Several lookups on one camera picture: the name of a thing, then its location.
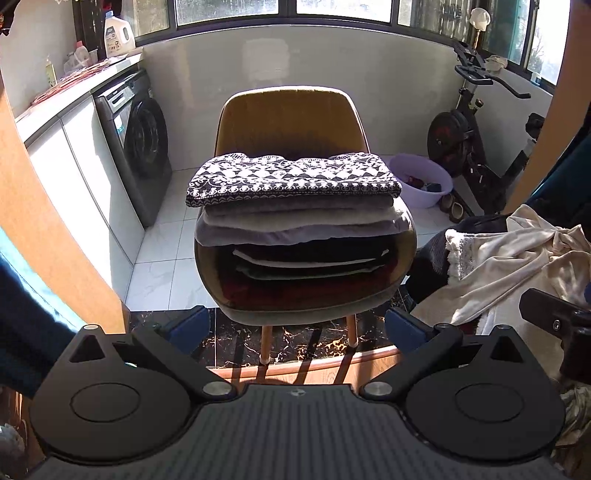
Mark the black white patterned sweater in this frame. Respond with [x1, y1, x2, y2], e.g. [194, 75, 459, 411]
[186, 151, 404, 208]

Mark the black exercise bike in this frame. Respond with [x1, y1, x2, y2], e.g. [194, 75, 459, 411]
[427, 39, 546, 215]

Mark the cream cloth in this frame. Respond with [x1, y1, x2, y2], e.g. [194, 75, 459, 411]
[445, 203, 591, 335]

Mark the clear plastic container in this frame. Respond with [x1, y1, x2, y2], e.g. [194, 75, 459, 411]
[65, 41, 100, 75]

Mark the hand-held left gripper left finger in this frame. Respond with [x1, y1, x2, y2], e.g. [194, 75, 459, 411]
[60, 305, 236, 400]

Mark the person's dark blue clothing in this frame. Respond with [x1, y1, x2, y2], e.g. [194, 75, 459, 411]
[0, 226, 81, 400]

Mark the white detergent bottle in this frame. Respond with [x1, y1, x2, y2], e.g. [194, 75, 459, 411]
[104, 10, 137, 59]

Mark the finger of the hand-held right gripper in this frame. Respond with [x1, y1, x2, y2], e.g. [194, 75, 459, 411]
[519, 288, 578, 342]

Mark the dark teal cloth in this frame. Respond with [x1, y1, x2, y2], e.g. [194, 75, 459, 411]
[526, 124, 591, 232]

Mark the purple basin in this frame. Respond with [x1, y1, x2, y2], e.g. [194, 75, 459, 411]
[385, 154, 454, 209]

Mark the black cloth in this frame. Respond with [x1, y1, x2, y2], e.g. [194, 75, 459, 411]
[409, 215, 509, 305]

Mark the stack of folded clothes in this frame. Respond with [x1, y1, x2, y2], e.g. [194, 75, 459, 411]
[195, 196, 417, 303]

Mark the black framed window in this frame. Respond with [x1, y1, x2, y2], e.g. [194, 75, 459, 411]
[71, 0, 573, 86]

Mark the white counter cabinet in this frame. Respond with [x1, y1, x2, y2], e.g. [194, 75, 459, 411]
[14, 51, 153, 305]

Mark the brown chair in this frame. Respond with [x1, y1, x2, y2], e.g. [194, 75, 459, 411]
[194, 85, 419, 365]

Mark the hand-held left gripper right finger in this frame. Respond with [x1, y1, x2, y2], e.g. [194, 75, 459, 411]
[360, 307, 539, 401]

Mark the cream hat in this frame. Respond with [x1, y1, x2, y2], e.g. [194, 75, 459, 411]
[468, 7, 491, 33]

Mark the grey washing machine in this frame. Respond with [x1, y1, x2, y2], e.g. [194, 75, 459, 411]
[93, 69, 173, 228]

